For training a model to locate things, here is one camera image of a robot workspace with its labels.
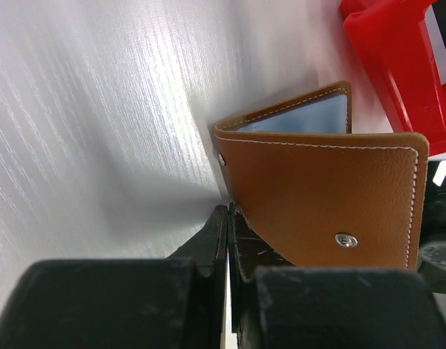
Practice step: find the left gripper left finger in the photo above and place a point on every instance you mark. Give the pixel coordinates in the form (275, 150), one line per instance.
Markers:
(175, 302)

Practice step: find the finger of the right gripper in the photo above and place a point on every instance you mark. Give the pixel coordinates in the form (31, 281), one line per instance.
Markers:
(432, 246)

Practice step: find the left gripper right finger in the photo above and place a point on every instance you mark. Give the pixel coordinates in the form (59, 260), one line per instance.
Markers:
(275, 304)

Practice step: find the brown leather card holder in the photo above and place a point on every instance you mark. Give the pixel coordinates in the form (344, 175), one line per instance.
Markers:
(319, 194)

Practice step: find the red plastic card bin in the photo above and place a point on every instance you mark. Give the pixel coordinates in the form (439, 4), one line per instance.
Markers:
(392, 41)

